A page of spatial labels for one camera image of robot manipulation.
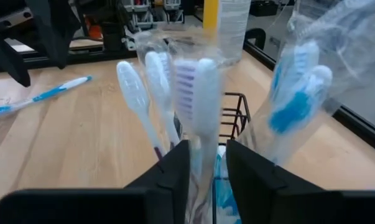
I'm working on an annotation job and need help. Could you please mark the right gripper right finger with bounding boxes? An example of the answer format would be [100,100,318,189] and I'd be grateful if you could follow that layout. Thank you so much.
[226,139,375,224]

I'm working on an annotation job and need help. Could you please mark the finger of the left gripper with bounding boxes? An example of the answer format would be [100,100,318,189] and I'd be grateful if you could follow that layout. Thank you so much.
[0,29,31,88]
[27,0,81,69]

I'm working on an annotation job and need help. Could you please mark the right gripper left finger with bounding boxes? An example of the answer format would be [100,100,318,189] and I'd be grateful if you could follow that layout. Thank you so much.
[0,139,191,224]

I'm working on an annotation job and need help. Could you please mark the blue mouthwash bottle white cap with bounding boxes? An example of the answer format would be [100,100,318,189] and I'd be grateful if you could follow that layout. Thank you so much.
[212,146,243,224]

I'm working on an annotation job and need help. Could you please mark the black wire caddy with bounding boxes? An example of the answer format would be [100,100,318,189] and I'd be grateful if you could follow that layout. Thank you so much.
[171,91,252,224]

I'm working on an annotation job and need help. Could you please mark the blue white toothbrush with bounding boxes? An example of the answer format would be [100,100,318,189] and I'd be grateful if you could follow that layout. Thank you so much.
[269,39,322,97]
[236,64,334,166]
[0,74,94,121]

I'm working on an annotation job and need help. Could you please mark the grey storage shelf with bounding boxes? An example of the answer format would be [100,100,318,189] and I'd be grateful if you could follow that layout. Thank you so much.
[121,0,185,26]

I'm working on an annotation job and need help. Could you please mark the yellow white wipes canister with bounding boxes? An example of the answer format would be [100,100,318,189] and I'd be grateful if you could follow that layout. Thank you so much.
[202,0,252,68]

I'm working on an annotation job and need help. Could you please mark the black case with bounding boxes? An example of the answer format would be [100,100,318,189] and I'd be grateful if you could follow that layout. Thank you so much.
[248,0,280,17]

